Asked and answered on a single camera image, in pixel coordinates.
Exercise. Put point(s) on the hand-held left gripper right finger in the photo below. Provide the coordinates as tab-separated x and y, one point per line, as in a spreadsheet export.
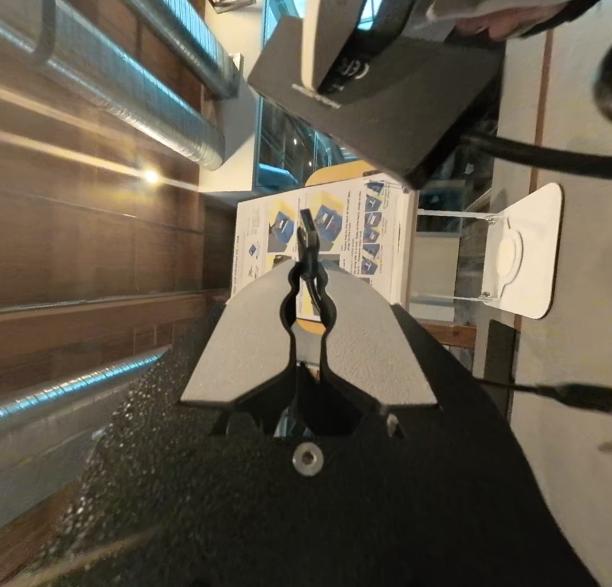
377	348

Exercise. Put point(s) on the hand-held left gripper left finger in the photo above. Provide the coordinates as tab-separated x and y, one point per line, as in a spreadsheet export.
239	338

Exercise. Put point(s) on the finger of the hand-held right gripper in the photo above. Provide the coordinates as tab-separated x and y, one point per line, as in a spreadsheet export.
330	23

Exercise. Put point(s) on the dark grey port box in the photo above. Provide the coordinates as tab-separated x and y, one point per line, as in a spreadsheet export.
406	119

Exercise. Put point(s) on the person's right hand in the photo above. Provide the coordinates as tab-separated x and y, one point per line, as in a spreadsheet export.
502	25

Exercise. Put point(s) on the printed instruction sheet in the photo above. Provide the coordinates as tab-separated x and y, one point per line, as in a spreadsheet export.
349	224

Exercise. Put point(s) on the ceiling lamp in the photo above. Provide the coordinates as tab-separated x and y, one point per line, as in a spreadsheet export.
151	176

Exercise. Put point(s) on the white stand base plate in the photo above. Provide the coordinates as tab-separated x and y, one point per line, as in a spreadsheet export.
535	262

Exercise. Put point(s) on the large silver ventilation duct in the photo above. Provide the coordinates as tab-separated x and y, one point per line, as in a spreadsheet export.
110	80

